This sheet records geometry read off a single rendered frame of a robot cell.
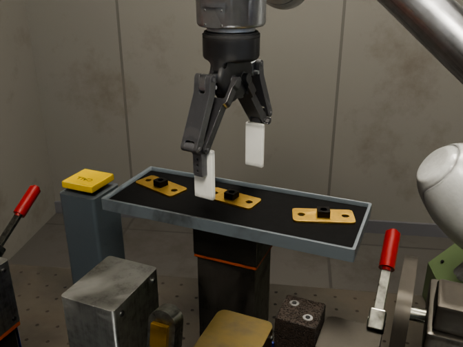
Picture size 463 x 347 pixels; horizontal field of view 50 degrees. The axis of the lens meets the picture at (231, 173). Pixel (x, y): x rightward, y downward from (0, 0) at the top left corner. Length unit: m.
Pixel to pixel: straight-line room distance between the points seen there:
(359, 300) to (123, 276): 0.79
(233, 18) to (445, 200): 0.59
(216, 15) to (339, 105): 2.22
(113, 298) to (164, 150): 2.40
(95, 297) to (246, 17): 0.38
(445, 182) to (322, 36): 1.81
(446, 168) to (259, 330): 0.55
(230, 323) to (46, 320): 0.75
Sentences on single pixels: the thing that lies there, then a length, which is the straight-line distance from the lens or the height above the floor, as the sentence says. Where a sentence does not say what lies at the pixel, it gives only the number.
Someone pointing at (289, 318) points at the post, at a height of 1.10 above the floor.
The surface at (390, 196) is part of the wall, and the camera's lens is 3.04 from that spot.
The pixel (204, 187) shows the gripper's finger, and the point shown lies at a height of 1.21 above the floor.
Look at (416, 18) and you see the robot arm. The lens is 1.10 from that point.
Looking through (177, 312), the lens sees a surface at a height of 1.10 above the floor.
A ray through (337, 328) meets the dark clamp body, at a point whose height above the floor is 1.08.
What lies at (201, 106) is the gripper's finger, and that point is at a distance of 0.62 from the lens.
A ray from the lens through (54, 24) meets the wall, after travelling 3.04.
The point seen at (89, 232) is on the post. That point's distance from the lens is 0.85.
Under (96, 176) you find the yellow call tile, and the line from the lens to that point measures 0.85.
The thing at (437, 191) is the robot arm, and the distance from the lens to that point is 1.03.
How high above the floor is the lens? 1.48
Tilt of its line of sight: 23 degrees down
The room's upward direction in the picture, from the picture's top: straight up
